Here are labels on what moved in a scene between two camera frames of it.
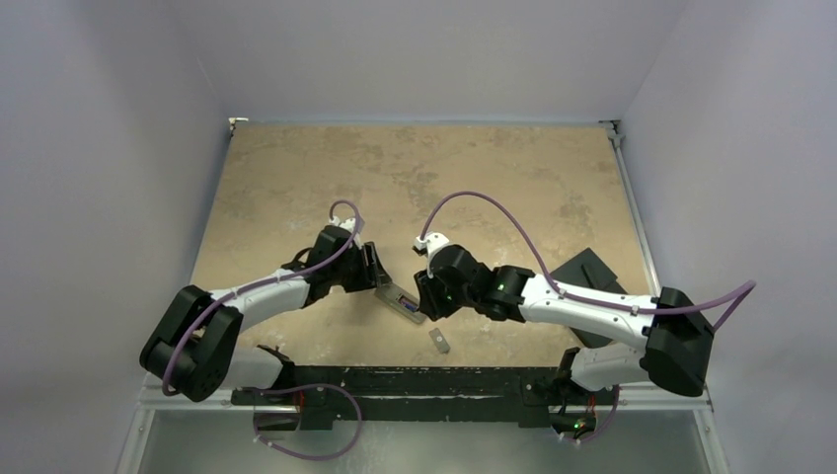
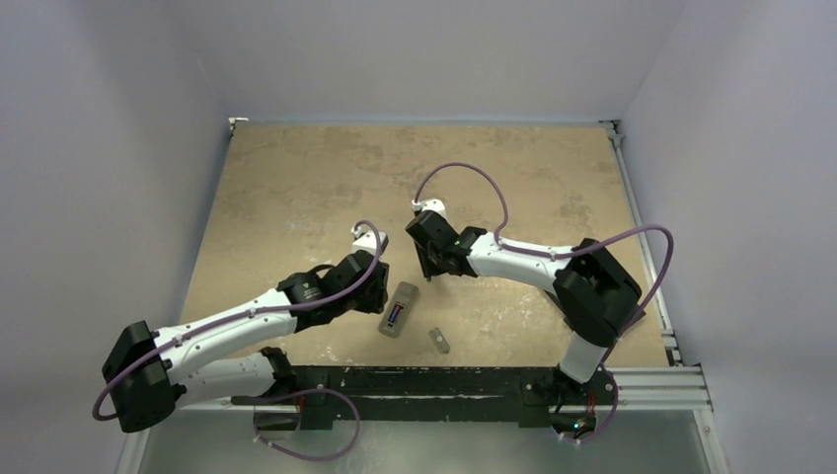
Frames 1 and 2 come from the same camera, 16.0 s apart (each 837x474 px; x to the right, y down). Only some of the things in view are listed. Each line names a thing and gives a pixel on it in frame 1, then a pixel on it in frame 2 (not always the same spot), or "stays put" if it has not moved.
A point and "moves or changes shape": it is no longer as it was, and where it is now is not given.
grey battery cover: [439, 340] stays put
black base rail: [324, 397] stays put
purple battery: [408, 305] → [395, 312]
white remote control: [390, 295] moves or changes shape
